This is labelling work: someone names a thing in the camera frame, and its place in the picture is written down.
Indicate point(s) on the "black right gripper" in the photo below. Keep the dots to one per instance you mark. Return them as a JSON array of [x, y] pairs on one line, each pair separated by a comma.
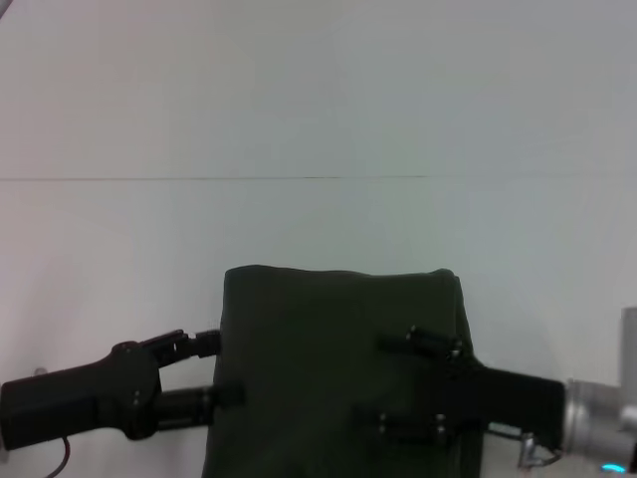
[[502, 398]]

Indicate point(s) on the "dark green shirt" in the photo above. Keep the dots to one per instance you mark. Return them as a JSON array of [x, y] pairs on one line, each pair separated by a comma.
[[323, 378]]

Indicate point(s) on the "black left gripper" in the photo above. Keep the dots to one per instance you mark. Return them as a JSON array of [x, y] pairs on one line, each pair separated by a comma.
[[79, 398]]

